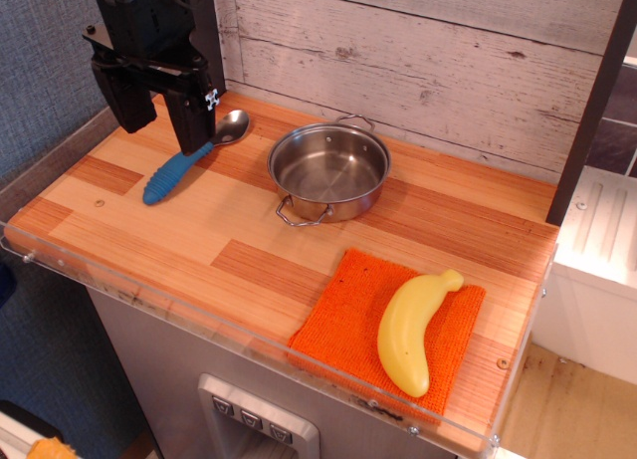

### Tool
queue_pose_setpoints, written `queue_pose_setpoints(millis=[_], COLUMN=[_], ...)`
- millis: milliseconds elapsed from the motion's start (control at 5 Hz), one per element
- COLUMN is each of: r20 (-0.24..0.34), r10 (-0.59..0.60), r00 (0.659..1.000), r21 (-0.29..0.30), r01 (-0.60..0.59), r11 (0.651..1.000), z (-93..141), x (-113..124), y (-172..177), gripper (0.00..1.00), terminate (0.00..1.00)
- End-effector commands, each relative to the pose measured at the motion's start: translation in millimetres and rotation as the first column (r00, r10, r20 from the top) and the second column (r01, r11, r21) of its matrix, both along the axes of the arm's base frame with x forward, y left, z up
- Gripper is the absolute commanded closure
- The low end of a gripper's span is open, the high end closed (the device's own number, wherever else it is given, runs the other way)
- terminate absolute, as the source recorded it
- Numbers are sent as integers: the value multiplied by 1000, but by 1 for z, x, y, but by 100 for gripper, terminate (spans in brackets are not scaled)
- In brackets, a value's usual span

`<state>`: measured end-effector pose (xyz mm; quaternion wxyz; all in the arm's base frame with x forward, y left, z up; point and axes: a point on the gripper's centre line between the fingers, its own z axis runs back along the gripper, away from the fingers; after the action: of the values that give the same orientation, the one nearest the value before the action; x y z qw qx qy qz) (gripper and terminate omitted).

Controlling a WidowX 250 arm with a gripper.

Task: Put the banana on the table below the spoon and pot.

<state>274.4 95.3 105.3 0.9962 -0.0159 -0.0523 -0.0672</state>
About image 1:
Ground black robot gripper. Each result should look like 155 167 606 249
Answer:
83 0 215 155

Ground yellow plastic banana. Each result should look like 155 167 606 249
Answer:
377 270 464 398

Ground stainless steel pot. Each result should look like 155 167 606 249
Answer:
267 115 391 227

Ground clear acrylic table guard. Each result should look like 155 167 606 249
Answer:
5 211 557 457

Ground orange knitted cloth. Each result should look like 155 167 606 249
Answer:
288 249 486 421

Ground grey dispenser button panel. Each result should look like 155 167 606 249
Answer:
198 373 320 458

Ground yellow object bottom corner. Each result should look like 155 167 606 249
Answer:
26 438 78 459

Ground blue handled metal spoon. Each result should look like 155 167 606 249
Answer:
142 110 250 205

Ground dark right shelf post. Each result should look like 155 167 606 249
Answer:
545 0 636 226

